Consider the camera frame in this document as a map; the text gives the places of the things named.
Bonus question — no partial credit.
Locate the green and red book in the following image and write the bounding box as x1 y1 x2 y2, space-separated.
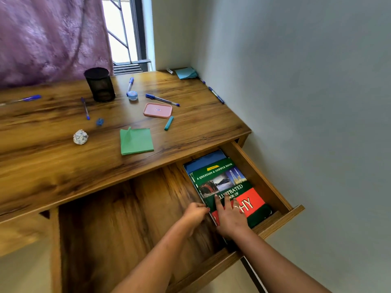
189 157 273 235

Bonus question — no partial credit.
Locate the person's left hand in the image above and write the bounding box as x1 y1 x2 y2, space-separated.
180 202 212 237

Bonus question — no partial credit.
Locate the person's left forearm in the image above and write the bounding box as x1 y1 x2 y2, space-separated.
110 218 196 293

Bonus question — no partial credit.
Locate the black window frame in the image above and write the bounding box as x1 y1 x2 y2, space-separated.
101 0 152 76

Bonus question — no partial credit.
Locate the light blue sticky note pad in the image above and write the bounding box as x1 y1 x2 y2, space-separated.
174 67 198 80

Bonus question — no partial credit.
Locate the purple patterned curtain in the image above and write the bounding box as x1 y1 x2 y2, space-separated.
0 0 114 89

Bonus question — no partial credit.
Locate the clear pen blue cap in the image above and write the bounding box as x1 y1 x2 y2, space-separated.
0 94 42 107

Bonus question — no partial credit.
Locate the wooden desk drawer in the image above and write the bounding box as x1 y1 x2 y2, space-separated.
48 140 305 293

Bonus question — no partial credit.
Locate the large notebook yellow spine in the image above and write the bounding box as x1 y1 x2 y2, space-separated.
183 149 228 226

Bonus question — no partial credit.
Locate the person's right hand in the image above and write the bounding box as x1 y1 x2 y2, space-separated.
213 192 252 240

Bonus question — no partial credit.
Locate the pink plastic lid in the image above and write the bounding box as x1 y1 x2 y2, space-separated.
143 102 174 119

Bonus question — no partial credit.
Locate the black baseboard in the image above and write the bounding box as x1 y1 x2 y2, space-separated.
239 256 269 293

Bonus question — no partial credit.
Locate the green sticky note pad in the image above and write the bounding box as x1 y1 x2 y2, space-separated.
119 127 155 156

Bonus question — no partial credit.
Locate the black mesh pen holder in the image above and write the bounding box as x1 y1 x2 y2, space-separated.
84 67 116 103

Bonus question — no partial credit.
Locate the person's right forearm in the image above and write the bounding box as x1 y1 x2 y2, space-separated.
227 227 333 293

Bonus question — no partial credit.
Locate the printed paper ball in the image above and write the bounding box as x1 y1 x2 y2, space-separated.
72 129 89 146

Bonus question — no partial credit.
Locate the thin blue pen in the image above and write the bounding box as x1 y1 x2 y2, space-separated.
80 97 91 120

